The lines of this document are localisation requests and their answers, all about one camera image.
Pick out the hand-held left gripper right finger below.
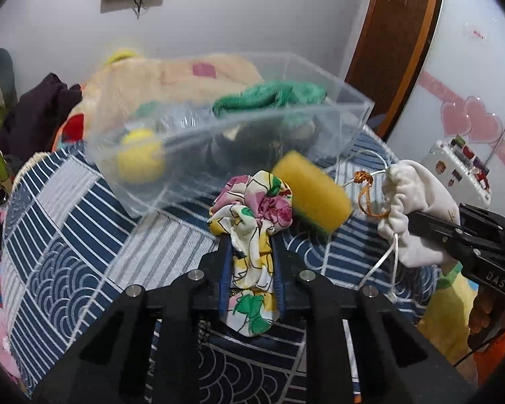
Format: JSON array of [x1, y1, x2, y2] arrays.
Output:
[[272, 235, 481, 404]]

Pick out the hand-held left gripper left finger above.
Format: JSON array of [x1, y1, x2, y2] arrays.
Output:
[[30, 237, 233, 404]]

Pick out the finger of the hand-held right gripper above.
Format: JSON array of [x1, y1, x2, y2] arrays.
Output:
[[407, 211, 469, 260], [459, 203, 505, 241]]

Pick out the white drawstring pouch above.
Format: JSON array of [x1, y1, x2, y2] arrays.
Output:
[[341, 150, 462, 299]]

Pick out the floral fabric scrunchie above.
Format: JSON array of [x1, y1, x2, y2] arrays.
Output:
[[208, 170, 296, 338]]

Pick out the yellow sponge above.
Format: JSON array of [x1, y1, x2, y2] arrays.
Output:
[[271, 150, 355, 235]]

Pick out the clear plastic container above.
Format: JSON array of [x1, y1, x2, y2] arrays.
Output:
[[84, 52, 376, 220]]

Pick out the person's right forearm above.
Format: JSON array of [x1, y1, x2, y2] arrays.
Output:
[[473, 322, 505, 389]]

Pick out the person's right hand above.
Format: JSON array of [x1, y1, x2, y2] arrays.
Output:
[[467, 290, 505, 351]]

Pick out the white suitcase with stickers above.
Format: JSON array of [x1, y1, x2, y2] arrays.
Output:
[[420, 135, 494, 201]]

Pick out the yellow garment green trim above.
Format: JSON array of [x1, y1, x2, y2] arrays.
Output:
[[416, 260, 477, 359]]

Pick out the pink heart stickers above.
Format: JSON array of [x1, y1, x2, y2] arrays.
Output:
[[441, 96, 504, 144]]

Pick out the blue patterned bed cover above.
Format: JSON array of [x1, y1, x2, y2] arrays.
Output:
[[1, 124, 480, 404]]

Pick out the dark cloth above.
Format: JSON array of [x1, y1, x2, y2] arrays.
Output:
[[209, 120, 317, 166]]

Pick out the yellow ball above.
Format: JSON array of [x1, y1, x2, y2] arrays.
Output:
[[116, 128, 167, 184]]

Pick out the green knitted cloth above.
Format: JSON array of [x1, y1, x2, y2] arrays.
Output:
[[212, 80, 328, 119]]

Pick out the peach plush blanket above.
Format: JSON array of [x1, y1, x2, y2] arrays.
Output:
[[53, 52, 265, 150]]

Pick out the dark purple clothing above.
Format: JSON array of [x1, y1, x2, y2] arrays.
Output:
[[0, 73, 83, 153]]

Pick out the grey plush toy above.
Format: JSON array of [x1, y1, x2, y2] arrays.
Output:
[[0, 47, 18, 106]]

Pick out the wooden door frame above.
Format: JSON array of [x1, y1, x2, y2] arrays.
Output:
[[344, 0, 447, 140]]

